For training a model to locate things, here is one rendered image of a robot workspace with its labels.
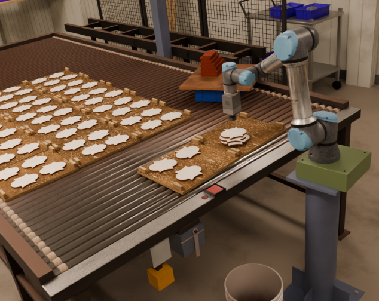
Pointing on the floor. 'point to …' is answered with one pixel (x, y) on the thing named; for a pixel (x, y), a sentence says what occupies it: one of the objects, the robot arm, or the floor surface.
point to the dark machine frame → (129, 37)
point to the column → (320, 249)
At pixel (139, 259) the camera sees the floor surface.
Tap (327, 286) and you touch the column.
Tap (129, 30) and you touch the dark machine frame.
